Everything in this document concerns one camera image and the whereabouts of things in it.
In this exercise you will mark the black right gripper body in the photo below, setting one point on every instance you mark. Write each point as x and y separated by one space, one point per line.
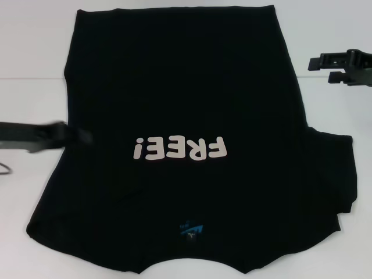
361 69

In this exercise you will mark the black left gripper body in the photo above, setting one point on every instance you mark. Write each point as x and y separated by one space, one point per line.
26 135

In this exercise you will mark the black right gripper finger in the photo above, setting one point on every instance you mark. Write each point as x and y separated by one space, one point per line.
338 78
328 61

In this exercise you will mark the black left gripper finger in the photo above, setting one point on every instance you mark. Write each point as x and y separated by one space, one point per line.
84 136

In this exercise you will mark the black shirt with FREE print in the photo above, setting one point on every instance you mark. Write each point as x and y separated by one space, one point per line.
174 101

